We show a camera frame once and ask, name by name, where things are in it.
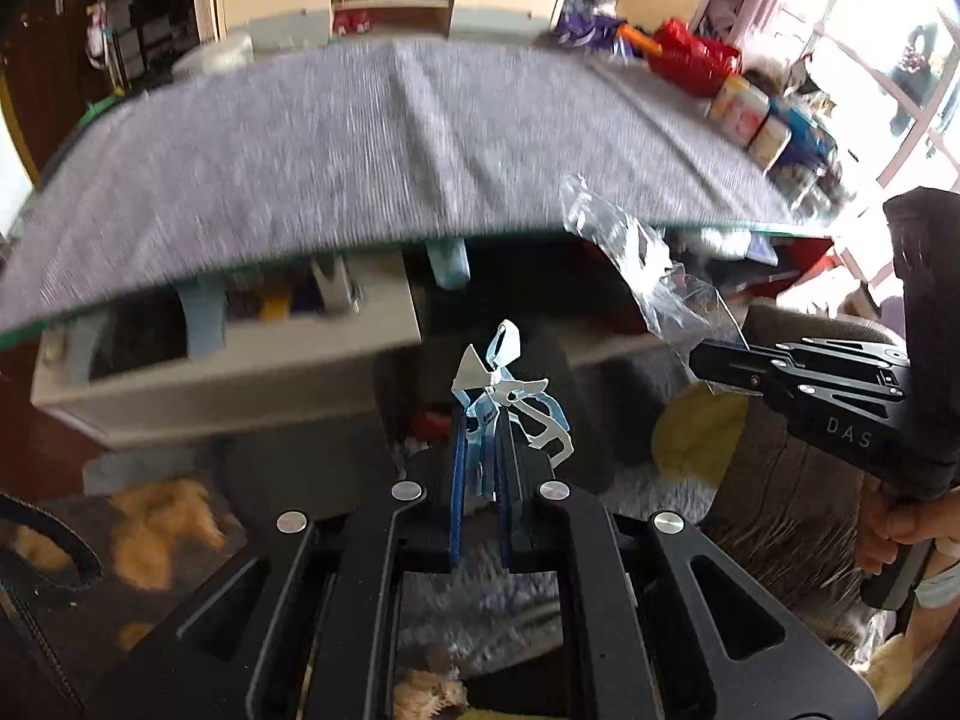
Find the light blue table leg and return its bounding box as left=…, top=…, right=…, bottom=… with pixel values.
left=178, top=289, right=227, bottom=358
left=427, top=238, right=470, bottom=290

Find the grey table mat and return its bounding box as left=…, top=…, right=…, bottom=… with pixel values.
left=0, top=37, right=835, bottom=335

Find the black strap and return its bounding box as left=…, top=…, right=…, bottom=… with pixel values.
left=0, top=493, right=104, bottom=692

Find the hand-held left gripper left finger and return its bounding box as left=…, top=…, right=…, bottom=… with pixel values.
left=90, top=418, right=471, bottom=720

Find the person's right hand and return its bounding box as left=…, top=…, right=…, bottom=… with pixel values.
left=855, top=480, right=960, bottom=580

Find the grey fluffy rug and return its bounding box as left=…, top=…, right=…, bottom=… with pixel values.
left=397, top=547, right=572, bottom=677

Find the brown striped sofa cover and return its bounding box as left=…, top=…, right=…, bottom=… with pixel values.
left=705, top=300, right=925, bottom=661

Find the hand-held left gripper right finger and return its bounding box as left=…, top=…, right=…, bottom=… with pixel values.
left=493, top=426, right=880, bottom=720

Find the cream cabinet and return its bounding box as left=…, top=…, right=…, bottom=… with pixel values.
left=216, top=0, right=569, bottom=43

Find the clear plastic wrapper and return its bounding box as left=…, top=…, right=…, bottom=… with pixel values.
left=559, top=172, right=751, bottom=362

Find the purple bag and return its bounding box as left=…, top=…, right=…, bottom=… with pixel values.
left=555, top=13, right=623, bottom=50

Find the red box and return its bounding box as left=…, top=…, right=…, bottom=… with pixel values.
left=750, top=255, right=838, bottom=302

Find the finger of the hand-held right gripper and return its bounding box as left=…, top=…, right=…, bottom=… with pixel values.
left=688, top=341, right=905, bottom=417
left=772, top=339, right=913, bottom=391

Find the blue and white plastic wrapper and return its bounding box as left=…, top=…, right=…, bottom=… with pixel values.
left=448, top=319, right=576, bottom=467

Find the orange plastic cone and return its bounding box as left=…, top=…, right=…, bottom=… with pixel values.
left=616, top=24, right=665, bottom=58

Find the blue box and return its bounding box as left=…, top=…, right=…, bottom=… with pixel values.
left=772, top=97, right=838, bottom=166

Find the yellow cushion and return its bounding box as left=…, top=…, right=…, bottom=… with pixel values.
left=651, top=388, right=751, bottom=482

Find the red basket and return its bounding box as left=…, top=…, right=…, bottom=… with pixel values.
left=649, top=19, right=743, bottom=98

